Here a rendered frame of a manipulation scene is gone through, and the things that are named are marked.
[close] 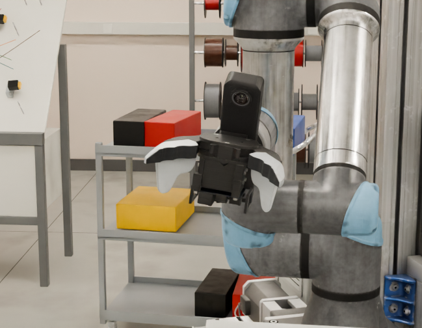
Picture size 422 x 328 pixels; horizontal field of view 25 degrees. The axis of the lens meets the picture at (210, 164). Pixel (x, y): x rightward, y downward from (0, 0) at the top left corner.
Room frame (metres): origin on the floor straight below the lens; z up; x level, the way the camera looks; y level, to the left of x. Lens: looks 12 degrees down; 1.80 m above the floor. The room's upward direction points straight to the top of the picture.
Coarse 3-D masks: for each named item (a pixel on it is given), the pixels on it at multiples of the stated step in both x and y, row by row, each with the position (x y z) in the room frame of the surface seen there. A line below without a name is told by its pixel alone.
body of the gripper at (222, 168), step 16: (224, 144) 1.09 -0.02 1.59; (240, 144) 1.09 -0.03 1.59; (256, 144) 1.10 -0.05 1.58; (208, 160) 1.10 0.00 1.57; (224, 160) 1.09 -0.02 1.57; (240, 160) 1.09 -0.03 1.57; (208, 176) 1.10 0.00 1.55; (224, 176) 1.09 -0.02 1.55; (240, 176) 1.09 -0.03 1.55; (192, 192) 1.10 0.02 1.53; (208, 192) 1.09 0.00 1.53; (224, 192) 1.10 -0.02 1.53; (240, 192) 1.09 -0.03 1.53
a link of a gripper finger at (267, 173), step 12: (252, 156) 1.06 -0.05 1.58; (264, 156) 1.06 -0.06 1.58; (252, 168) 1.06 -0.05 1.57; (264, 168) 1.03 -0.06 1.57; (276, 168) 1.01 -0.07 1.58; (252, 180) 1.08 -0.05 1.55; (264, 180) 1.05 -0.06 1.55; (276, 180) 1.00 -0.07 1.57; (264, 192) 1.05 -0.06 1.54; (264, 204) 1.05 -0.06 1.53
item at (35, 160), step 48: (0, 0) 5.68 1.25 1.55; (48, 0) 5.65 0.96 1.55; (0, 48) 5.45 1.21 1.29; (48, 48) 5.43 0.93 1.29; (0, 96) 5.24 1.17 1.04; (48, 96) 5.22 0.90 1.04; (0, 144) 5.04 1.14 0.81; (48, 144) 5.31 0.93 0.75; (0, 192) 5.06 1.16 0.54; (48, 192) 5.27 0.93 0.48
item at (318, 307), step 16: (320, 288) 1.50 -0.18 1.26; (320, 304) 1.50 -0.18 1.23; (336, 304) 1.48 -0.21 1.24; (352, 304) 1.48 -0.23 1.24; (368, 304) 1.49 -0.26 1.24; (304, 320) 1.52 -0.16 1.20; (320, 320) 1.49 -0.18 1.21; (336, 320) 1.47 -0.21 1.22; (352, 320) 1.47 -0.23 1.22; (368, 320) 1.48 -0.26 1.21; (384, 320) 1.51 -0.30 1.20
